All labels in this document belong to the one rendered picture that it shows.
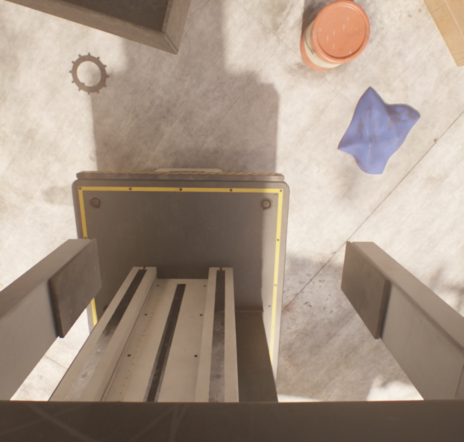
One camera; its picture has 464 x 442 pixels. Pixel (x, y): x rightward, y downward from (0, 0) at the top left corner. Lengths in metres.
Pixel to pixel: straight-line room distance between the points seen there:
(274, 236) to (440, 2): 1.02
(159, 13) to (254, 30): 1.08
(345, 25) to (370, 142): 0.44
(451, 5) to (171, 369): 1.44
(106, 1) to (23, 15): 1.26
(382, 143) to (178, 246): 0.90
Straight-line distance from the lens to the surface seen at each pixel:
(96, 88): 1.43
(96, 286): 0.17
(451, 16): 1.51
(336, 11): 1.24
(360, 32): 1.25
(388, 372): 1.99
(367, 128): 1.40
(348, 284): 0.17
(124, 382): 0.79
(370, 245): 0.16
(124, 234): 1.12
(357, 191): 1.47
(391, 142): 1.45
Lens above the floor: 1.33
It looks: 74 degrees down
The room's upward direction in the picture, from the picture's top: 176 degrees clockwise
